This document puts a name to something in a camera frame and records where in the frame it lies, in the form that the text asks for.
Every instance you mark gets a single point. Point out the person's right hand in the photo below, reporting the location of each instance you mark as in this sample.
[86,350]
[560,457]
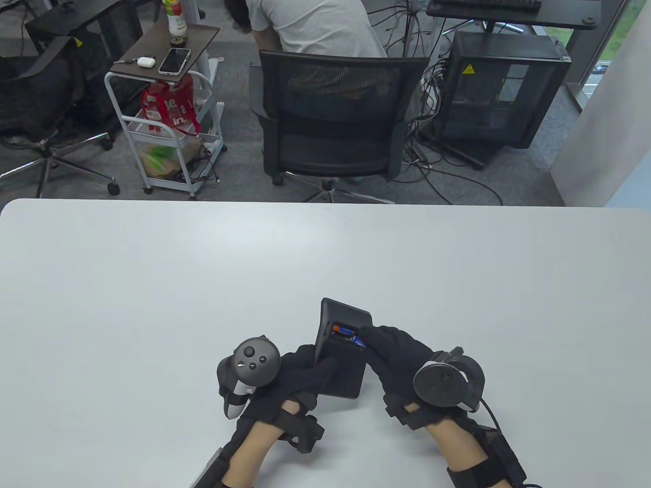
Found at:
[394,356]

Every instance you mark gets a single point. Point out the person's left hand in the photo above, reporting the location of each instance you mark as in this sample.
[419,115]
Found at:
[292,376]

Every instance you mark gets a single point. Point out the person's right fingers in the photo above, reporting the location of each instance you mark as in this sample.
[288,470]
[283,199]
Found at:
[375,339]

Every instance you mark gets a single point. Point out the person's left thumb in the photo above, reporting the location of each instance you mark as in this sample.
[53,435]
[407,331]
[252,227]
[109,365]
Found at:
[326,368]

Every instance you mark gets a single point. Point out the black battery-powered device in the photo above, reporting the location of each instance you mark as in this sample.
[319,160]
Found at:
[343,371]

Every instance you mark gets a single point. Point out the person's right forearm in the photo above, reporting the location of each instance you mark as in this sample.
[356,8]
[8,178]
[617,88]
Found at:
[457,447]

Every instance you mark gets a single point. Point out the person's left forearm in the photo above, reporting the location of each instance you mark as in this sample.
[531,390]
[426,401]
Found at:
[254,452]

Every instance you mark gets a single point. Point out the blue batteries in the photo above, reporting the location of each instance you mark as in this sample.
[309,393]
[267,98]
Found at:
[348,334]

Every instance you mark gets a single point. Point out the grey black hand controller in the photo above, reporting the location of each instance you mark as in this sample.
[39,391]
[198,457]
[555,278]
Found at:
[252,361]

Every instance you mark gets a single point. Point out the black round hand controller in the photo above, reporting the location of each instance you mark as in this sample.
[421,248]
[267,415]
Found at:
[445,381]

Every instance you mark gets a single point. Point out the black mesh office chair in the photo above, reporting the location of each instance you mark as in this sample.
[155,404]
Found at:
[335,127]

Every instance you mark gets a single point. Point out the white green plastic bag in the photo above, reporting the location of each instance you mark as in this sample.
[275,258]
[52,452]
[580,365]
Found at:
[163,157]

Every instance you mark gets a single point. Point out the black computer tower glass panel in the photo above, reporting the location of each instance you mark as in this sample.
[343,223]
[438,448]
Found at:
[501,91]

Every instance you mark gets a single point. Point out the red shopping bag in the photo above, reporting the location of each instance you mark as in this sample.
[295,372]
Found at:
[168,104]

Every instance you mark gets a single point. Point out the white rolling cart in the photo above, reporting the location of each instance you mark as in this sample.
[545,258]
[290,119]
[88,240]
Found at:
[127,127]

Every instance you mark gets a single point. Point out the smartphone with white case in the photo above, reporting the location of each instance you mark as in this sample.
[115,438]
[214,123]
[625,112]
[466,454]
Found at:
[174,61]

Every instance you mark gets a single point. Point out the black desk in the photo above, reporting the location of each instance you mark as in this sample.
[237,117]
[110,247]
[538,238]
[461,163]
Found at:
[508,18]

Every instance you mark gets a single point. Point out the white earbud case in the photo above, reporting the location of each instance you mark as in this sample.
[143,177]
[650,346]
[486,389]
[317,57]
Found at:
[146,61]

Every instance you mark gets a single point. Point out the brown cart top board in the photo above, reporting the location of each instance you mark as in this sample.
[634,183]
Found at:
[163,40]

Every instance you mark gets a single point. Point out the white bottle with green cap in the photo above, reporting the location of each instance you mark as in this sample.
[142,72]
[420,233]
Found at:
[176,20]

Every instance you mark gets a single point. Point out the black computer tower under desk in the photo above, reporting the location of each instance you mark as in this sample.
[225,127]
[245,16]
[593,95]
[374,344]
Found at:
[96,56]

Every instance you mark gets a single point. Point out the black office chair chrome base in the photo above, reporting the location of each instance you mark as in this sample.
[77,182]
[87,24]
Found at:
[35,101]

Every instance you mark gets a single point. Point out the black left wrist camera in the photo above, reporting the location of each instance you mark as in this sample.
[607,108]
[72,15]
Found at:
[305,429]

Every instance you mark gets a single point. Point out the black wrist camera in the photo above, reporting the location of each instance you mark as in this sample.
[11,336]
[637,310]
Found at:
[506,455]
[305,429]

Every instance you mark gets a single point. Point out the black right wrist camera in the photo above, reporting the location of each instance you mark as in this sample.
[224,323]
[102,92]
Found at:
[506,455]

